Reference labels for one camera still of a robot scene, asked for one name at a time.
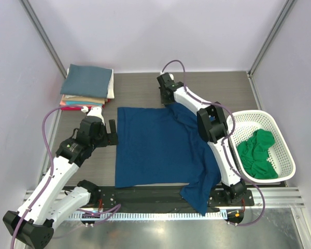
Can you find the dark blue t shirt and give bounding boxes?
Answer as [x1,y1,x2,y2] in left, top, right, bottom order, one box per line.
[115,103,221,215]

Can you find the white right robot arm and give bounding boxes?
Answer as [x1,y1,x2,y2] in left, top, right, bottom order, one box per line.
[157,73,247,204]

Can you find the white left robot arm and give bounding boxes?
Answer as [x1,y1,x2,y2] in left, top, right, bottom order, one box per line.
[3,115,118,248]

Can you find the red folded t shirt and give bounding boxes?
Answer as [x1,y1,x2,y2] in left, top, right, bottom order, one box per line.
[61,105,93,110]

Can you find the teal folded t shirt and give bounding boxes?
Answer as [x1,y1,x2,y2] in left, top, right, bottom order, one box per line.
[60,101,104,106]

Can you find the salmon pink folded t shirt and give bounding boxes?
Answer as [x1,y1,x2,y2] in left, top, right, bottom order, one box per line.
[60,101,90,106]

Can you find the tan folded t shirt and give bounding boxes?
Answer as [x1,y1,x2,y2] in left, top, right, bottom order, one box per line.
[62,95,108,105]

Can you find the slate blue folded t shirt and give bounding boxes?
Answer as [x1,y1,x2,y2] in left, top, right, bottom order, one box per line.
[60,63,113,100]

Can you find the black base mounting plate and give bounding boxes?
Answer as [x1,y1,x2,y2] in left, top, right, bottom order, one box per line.
[83,185,255,213]

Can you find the green t shirt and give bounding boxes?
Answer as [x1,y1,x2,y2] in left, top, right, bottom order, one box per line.
[236,129,278,179]

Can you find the white perforated laundry basket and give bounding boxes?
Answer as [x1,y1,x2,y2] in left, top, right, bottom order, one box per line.
[227,110,296,184]

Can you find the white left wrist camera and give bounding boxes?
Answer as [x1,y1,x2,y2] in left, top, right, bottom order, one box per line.
[81,106,105,124]

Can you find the white slotted cable duct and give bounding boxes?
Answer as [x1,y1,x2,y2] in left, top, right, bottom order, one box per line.
[66,210,228,222]

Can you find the left aluminium frame post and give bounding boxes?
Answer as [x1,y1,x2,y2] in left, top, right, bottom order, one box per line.
[19,0,67,78]

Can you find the aluminium frame post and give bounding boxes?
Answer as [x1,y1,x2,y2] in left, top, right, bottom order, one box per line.
[247,0,299,77]
[19,0,67,78]

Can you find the right aluminium frame post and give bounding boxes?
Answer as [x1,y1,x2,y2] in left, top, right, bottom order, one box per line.
[247,0,299,77]

